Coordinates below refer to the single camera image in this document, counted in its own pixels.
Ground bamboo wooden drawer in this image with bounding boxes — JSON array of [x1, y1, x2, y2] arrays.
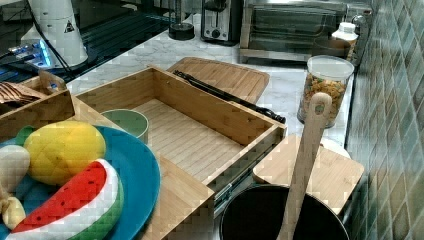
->
[[77, 67, 286, 192]]

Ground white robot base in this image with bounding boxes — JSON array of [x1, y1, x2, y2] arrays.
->
[[21, 0, 88, 69]]

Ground bamboo cutting board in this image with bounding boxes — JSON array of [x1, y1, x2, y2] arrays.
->
[[167, 57, 270, 103]]

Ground green cup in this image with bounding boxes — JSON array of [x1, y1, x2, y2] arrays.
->
[[101, 109, 149, 144]]

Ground black round container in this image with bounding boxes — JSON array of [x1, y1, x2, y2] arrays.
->
[[169, 23, 195, 41]]

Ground silver toaster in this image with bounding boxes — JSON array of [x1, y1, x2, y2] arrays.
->
[[201, 0, 244, 46]]

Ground wooden spoon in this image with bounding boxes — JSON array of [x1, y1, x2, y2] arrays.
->
[[277, 92, 332, 240]]

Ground black pot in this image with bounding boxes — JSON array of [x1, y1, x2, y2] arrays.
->
[[220, 184, 350, 240]]

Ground toaster oven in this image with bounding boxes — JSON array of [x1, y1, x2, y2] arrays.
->
[[239, 0, 373, 65]]

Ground glass jar with cereal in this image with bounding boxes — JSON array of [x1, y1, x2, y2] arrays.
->
[[297, 55, 355, 128]]

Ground small bamboo board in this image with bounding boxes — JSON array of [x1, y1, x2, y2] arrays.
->
[[253, 135, 364, 215]]

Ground toy watermelon slice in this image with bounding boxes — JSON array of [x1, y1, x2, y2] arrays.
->
[[5, 159, 124, 240]]

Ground yellow toy mango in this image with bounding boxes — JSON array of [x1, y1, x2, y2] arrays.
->
[[24, 121, 106, 185]]

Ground white lidded bottle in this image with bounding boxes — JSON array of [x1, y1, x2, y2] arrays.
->
[[331, 22, 359, 61]]

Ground beige toy mushroom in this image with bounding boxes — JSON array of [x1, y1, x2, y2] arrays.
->
[[0, 145, 30, 230]]

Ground wooden tray with handle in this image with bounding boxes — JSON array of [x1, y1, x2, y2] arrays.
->
[[0, 70, 75, 141]]

